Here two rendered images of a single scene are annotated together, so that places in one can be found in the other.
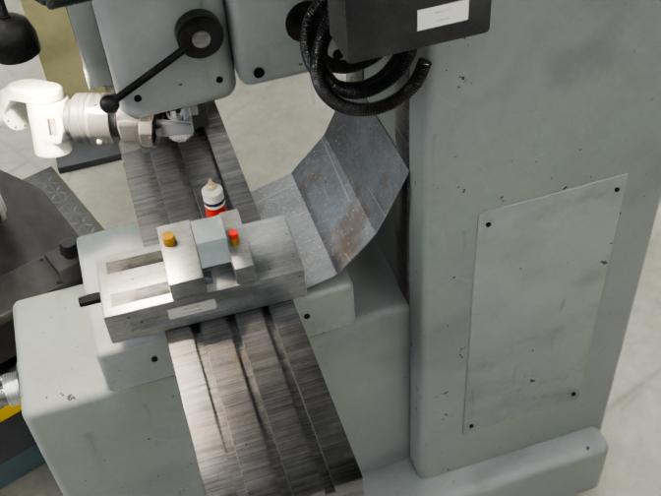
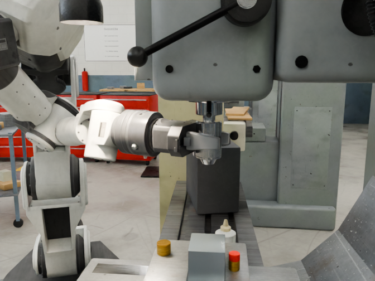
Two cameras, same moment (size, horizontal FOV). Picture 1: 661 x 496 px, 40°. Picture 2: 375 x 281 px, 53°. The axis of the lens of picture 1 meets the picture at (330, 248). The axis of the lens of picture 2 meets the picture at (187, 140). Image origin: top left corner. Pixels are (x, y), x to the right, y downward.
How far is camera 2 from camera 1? 1.04 m
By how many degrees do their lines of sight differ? 37
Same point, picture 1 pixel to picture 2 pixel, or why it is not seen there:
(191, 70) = (229, 50)
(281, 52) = (331, 43)
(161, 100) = (192, 79)
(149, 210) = not seen: hidden behind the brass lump
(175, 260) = (160, 268)
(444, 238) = not seen: outside the picture
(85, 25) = (145, 11)
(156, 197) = not seen: hidden behind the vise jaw
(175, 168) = (202, 229)
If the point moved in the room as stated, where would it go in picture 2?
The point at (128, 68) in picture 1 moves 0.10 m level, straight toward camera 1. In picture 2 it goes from (167, 31) to (156, 23)
